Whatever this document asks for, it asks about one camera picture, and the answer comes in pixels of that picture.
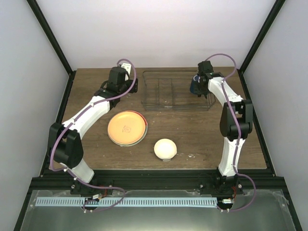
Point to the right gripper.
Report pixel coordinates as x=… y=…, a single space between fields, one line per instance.
x=204 y=93

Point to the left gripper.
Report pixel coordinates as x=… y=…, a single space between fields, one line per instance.
x=131 y=83

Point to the dark blue mug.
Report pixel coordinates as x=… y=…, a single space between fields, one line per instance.
x=194 y=86

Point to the orange plate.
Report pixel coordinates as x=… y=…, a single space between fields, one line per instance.
x=127 y=128

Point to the wire dish rack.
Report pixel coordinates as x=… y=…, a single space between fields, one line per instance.
x=170 y=90

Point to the white and blue bowl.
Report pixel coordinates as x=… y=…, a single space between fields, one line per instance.
x=165 y=149

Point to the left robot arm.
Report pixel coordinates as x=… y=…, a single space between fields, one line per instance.
x=65 y=140

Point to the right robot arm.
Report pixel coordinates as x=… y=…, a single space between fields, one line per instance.
x=236 y=121

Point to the white plate with coloured rim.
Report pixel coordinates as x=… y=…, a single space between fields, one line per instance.
x=144 y=134

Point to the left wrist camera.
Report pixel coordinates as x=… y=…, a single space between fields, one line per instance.
x=127 y=67

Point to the black aluminium frame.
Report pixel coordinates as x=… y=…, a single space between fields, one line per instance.
x=160 y=179

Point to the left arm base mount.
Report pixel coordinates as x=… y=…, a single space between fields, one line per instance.
x=84 y=190

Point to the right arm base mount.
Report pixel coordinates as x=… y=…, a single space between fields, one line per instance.
x=217 y=185

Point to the light blue slotted cable duct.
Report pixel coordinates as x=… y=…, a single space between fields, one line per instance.
x=129 y=202

